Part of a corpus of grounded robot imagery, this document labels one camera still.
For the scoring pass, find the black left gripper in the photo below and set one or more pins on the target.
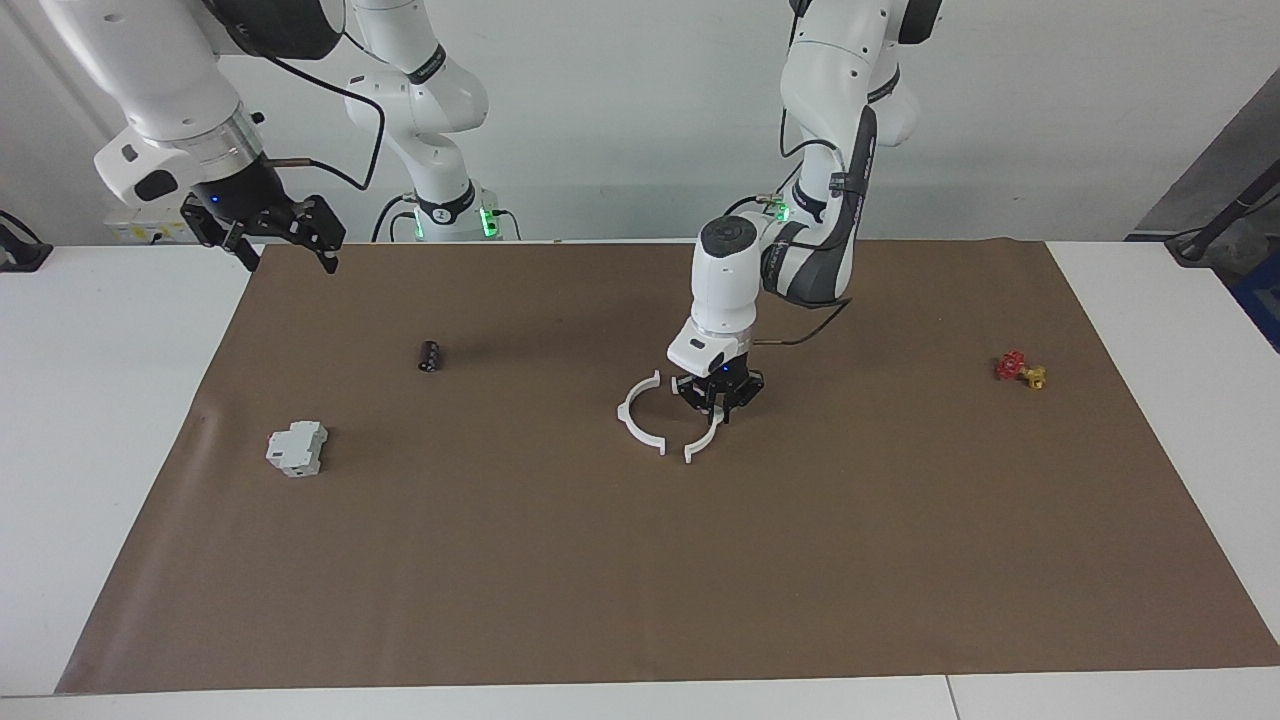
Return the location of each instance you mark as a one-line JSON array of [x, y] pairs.
[[725, 382]]

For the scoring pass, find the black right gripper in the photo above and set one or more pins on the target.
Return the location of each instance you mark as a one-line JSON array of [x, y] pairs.
[[245, 205]]

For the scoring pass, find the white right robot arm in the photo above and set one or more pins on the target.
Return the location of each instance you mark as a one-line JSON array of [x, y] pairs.
[[160, 70]]

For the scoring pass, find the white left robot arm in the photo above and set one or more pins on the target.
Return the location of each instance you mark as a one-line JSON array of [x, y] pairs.
[[725, 280]]

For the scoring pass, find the brown table mat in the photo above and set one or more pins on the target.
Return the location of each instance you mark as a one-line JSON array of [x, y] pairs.
[[640, 560]]

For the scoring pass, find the black cylindrical capacitor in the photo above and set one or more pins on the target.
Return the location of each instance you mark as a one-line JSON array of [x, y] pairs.
[[431, 357]]

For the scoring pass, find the white circuit breaker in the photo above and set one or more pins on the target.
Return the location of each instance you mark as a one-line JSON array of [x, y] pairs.
[[296, 448]]

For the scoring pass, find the black clamp base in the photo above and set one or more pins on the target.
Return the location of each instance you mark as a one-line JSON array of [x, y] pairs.
[[20, 255]]

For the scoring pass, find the black stand with pole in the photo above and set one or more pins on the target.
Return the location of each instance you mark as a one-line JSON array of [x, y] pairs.
[[1215, 225]]

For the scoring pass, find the blue crate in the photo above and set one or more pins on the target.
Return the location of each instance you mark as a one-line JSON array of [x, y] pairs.
[[1262, 300]]

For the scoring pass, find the white wall power strip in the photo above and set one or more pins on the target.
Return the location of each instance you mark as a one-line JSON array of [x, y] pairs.
[[130, 228]]

